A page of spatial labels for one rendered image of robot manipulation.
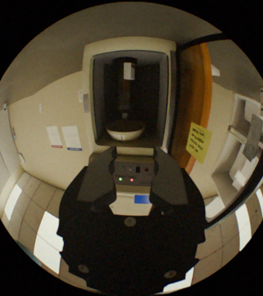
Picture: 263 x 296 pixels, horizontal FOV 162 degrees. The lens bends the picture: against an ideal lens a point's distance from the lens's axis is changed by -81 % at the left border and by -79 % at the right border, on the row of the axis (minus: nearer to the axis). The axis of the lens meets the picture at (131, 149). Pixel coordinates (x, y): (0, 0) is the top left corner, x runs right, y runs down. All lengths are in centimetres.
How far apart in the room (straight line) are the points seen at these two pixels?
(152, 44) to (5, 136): 305
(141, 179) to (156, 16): 52
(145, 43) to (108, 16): 17
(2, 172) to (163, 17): 321
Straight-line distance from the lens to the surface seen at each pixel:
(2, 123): 304
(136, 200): 45
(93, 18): 30
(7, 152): 306
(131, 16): 30
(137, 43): 38
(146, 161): 39
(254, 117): 15
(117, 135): 39
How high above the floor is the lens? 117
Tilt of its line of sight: 32 degrees up
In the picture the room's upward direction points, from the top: 179 degrees counter-clockwise
